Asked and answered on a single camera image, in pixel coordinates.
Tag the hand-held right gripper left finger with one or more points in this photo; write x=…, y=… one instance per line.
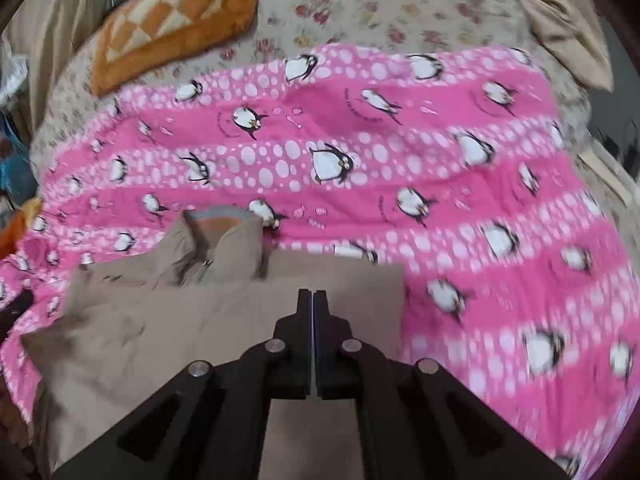
x=302, y=345

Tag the orange checkered cushion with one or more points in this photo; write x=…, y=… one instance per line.
x=165, y=20

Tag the floral bed quilt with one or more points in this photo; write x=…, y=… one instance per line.
x=400, y=5

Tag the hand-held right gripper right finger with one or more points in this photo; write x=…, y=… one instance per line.
x=324, y=345

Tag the blue plastic bag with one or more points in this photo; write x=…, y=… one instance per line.
x=15, y=160

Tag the pink penguin print blanket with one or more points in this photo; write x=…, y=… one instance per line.
x=380, y=185

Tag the orange plush cloth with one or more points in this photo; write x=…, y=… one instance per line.
x=20, y=225

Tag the wooden board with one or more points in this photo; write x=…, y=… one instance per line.
x=607, y=175

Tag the beige jacket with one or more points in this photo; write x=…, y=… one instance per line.
x=150, y=320

